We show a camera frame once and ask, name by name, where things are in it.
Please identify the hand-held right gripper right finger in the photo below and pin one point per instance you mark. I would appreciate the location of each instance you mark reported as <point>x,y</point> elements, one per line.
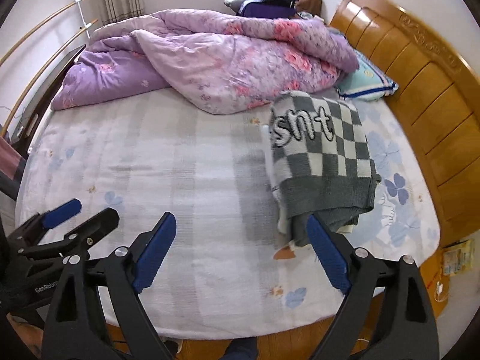
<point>330,255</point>

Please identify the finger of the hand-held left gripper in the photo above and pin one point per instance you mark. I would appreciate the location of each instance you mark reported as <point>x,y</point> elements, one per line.
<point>62,210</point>
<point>97,221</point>

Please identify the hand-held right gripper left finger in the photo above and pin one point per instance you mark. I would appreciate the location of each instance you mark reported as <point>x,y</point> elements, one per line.
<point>153,255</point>

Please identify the grey white checkered cardigan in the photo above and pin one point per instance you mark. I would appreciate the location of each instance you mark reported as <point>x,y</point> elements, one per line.
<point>326,150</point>

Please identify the grey cloth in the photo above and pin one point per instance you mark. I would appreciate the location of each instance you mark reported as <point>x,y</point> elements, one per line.
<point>5,186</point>

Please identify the folded cream garment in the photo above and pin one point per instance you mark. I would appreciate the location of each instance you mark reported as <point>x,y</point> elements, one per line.
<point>278,210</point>

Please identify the pink towel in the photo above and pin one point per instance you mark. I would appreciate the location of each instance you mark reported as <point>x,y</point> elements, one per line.
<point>9,161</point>

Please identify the pale floral bed sheet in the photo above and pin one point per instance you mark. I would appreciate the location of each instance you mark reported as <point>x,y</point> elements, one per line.
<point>150,165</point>

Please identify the person's dark trouser leg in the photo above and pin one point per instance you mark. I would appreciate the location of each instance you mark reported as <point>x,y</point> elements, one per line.
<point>240,349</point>

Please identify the dark top white cabinet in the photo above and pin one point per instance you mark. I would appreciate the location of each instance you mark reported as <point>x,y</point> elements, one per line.
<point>48,82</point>

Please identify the yellow packet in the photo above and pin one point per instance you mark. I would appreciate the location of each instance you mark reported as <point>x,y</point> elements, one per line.
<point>459,257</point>

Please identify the light blue pillow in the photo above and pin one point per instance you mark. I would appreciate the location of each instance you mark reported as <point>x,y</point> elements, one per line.
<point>371,82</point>

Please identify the wooden bed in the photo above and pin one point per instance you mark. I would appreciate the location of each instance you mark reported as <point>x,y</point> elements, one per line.
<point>423,93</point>

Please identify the purple floral quilt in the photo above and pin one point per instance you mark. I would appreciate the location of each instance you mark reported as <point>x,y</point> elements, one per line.
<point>225,60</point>

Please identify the dark purple cloth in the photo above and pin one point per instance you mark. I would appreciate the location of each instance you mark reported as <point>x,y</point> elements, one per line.
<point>268,7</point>

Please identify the wooden wall bar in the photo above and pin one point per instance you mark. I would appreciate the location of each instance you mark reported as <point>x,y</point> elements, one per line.
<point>41,67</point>
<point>45,22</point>

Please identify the white bar post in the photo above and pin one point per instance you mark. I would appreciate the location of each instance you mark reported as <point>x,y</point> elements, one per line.
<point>83,20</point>

